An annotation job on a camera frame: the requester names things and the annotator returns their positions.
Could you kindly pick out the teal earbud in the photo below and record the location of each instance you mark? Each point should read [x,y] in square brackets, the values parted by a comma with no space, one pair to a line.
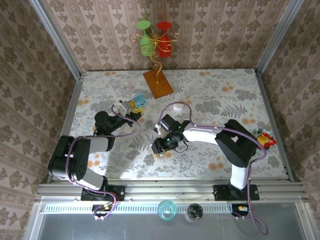
[162,155]

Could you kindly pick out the teal earbud case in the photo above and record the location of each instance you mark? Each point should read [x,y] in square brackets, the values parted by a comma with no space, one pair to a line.
[140,100]

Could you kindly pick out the white oval earbud case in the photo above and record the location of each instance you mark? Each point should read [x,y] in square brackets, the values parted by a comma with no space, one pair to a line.
[178,107]

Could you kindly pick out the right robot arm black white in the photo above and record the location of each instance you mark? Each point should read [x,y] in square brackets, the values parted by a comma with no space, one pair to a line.
[235,147]

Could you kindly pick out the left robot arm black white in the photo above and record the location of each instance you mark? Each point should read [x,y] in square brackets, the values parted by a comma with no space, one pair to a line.
[72,160]

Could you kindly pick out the clear glass tumbler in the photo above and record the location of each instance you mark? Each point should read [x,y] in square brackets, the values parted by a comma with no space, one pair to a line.
[125,86]

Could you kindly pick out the floral tablecloth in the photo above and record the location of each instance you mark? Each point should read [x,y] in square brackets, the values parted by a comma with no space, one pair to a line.
[200,162]

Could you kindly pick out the teal drinking glass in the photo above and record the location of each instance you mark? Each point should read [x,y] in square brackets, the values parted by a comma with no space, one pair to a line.
[167,210]

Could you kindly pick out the green wine glass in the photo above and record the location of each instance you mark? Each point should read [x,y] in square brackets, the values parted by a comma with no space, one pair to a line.
[145,43]

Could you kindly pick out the red wine glass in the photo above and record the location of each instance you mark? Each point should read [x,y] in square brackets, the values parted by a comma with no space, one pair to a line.
[163,47]

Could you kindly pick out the dark clear drinking glass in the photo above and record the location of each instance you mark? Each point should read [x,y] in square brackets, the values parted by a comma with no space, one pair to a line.
[194,212]

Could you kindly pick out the grey metal shelf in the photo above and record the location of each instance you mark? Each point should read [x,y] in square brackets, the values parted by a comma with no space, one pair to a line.
[125,227]

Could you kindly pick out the green leaf print packet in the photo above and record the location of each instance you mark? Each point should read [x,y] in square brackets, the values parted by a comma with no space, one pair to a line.
[257,131]

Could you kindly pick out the red yellow snack bag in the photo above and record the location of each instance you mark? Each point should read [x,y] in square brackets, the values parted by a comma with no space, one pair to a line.
[267,141]

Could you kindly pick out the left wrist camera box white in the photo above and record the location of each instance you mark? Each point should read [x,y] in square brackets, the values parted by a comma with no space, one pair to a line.
[122,107]

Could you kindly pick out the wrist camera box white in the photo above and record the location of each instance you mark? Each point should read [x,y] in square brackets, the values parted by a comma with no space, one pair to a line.
[122,107]
[158,129]

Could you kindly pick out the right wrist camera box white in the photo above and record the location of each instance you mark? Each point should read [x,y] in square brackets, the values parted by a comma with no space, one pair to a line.
[158,129]

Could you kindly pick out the aluminium mounting rail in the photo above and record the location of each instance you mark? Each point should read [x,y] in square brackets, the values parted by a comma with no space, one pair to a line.
[175,190]

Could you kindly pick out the aluminium side rail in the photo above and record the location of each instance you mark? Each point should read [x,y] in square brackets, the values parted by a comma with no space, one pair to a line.
[73,100]
[267,100]

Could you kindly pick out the aluminium frame post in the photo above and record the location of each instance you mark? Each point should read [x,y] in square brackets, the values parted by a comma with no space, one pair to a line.
[58,37]
[277,37]

